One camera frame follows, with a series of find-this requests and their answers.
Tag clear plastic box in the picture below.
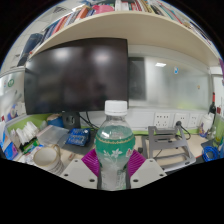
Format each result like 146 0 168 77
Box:
36 124 70 148

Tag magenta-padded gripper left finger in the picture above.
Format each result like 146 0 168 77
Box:
60 148 101 190

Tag beige shelf with books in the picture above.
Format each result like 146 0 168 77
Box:
16 0 224 68

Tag black cable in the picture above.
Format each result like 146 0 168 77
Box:
79 111 101 132

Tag blue round container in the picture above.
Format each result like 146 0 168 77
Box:
46 113 65 128

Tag white wall power outlet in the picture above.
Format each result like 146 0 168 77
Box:
189 113 201 128
153 112 172 129
173 113 189 128

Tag blue circuit board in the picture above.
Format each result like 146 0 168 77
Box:
65 128 92 147

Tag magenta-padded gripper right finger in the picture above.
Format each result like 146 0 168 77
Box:
127 149 167 190

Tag black computer monitor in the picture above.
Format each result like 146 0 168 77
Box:
23 37 130 131

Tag patterned white paper cup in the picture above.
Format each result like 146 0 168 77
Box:
32 143 65 176

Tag stack of white napkins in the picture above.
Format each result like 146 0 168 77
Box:
14 121 40 144

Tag coiled blue cable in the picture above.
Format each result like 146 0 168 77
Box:
202 145 221 163

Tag blue tissue box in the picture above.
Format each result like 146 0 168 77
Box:
0 119 20 161

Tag green-labelled clear drink bottle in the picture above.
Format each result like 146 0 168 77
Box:
94 99 136 192

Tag dark wine bottle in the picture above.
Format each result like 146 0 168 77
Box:
208 92 218 116

